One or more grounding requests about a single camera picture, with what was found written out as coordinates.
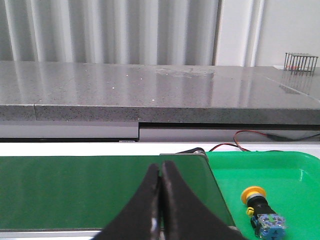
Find green conveyor belt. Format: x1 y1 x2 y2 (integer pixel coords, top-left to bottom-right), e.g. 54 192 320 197
0 154 234 232

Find grey stone countertop slab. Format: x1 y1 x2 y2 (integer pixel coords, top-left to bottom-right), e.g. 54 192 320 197
0 61 320 125

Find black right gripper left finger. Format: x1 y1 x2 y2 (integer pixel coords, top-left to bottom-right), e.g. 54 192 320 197
93 163 160 240

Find red and black cable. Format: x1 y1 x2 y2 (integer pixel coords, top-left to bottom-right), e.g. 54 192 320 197
208 130 320 153

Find yellow push button switch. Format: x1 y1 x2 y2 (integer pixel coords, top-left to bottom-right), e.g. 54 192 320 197
240 186 286 240

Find small wire cage rack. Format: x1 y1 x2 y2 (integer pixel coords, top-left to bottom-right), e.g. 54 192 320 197
283 52 319 76

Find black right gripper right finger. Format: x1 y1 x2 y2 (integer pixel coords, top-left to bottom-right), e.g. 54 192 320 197
162 160 245 240

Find white corrugated curtain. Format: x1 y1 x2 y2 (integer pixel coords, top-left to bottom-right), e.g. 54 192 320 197
0 0 220 65

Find green plastic tray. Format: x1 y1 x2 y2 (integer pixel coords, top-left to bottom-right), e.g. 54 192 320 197
207 151 320 240

